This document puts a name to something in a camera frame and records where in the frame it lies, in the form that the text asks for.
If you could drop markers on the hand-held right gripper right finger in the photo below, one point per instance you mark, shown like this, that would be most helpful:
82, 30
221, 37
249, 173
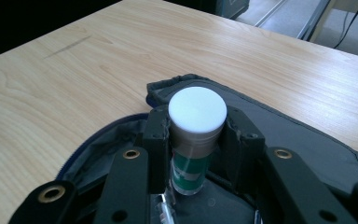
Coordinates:
242, 155

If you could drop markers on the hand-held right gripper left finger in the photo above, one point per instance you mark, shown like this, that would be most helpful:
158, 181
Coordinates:
157, 149

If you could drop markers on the green glue stick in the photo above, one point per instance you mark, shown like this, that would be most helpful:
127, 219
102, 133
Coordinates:
195, 115

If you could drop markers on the dark grey zipper pouch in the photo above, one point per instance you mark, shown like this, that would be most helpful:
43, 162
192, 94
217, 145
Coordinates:
298, 133

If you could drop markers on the clear plastic item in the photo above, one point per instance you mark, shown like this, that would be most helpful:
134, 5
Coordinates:
166, 208

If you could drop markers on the dark box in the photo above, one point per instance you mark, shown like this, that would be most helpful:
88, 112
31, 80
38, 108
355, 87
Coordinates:
227, 7

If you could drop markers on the metal stand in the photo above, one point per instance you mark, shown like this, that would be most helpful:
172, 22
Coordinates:
310, 18

